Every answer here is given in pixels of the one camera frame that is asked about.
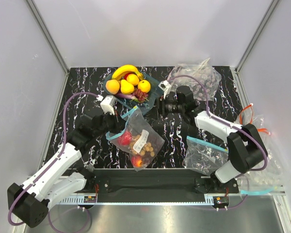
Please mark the yellow pear fruit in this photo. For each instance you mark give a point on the yellow pear fruit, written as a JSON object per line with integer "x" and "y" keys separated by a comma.
{"x": 126, "y": 87}

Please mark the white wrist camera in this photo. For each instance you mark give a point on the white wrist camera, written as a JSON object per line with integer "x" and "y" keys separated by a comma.
{"x": 107, "y": 104}
{"x": 165, "y": 86}

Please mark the orange peach fruit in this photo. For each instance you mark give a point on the orange peach fruit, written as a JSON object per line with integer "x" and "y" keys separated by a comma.
{"x": 112, "y": 86}

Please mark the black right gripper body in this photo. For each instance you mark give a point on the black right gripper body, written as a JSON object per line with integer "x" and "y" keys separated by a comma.
{"x": 170, "y": 106}

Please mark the yellow banana bunch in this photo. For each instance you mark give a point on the yellow banana bunch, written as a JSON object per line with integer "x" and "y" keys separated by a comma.
{"x": 125, "y": 69}

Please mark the clear blue-zip bag stack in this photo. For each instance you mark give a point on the clear blue-zip bag stack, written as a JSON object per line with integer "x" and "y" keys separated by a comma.
{"x": 270, "y": 179}

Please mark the red apple fruit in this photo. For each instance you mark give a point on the red apple fruit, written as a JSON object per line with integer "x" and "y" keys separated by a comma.
{"x": 125, "y": 139}

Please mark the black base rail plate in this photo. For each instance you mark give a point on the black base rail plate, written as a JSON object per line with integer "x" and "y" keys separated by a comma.
{"x": 151, "y": 186}

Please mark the yellow lemon fruit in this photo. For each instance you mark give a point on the yellow lemon fruit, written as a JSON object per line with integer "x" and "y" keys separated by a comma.
{"x": 144, "y": 86}
{"x": 132, "y": 79}

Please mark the clear pink-zip bag stack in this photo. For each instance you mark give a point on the clear pink-zip bag stack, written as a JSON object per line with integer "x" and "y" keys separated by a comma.
{"x": 202, "y": 79}

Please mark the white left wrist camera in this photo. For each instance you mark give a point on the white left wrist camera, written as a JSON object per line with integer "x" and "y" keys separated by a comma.
{"x": 107, "y": 104}

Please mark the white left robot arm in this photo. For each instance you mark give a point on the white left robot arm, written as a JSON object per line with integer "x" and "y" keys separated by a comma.
{"x": 30, "y": 202}

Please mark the clear bag under right arm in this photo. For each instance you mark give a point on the clear bag under right arm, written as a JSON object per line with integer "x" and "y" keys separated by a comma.
{"x": 204, "y": 157}

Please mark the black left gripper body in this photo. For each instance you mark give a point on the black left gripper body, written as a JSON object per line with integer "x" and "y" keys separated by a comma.
{"x": 111, "y": 123}

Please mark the blue plastic fruit tray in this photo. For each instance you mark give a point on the blue plastic fruit tray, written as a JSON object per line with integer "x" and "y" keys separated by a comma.
{"x": 130, "y": 101}

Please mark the clear orange-zip bag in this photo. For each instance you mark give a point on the clear orange-zip bag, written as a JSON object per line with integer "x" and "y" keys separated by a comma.
{"x": 247, "y": 116}

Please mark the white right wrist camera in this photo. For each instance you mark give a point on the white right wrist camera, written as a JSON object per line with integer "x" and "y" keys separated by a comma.
{"x": 165, "y": 86}

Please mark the brown longan bunch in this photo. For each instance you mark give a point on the brown longan bunch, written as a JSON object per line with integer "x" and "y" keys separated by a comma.
{"x": 139, "y": 146}

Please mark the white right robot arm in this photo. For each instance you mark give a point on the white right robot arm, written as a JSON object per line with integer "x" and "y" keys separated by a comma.
{"x": 245, "y": 146}

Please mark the small red grape bunch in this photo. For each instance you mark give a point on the small red grape bunch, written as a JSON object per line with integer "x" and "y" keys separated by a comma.
{"x": 139, "y": 95}

